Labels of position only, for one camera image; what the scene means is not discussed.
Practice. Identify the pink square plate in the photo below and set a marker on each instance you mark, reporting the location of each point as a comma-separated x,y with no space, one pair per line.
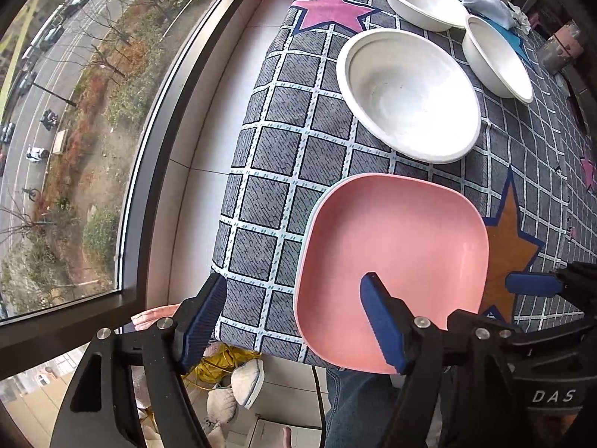
396,242

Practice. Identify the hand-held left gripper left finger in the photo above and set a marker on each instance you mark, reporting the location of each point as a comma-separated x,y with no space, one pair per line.
201,322

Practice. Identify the crumpled white tissue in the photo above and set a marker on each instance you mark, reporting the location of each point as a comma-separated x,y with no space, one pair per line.
520,16

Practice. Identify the person's leg in jeans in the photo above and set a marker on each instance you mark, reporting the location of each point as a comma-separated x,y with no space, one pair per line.
359,410

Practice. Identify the pale blue cloth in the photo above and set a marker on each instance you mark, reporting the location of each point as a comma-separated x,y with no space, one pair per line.
485,7

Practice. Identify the small white bowl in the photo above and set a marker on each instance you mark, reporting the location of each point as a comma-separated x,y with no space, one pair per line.
494,58

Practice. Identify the pink lidded jar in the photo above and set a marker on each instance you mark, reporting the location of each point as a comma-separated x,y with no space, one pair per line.
559,46

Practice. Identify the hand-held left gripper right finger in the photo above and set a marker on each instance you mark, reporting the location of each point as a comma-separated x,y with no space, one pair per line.
383,322

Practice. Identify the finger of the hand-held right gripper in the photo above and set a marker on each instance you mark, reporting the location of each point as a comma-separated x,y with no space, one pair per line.
485,336
531,283

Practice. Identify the grey checked star blanket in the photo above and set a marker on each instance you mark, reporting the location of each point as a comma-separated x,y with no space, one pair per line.
289,149

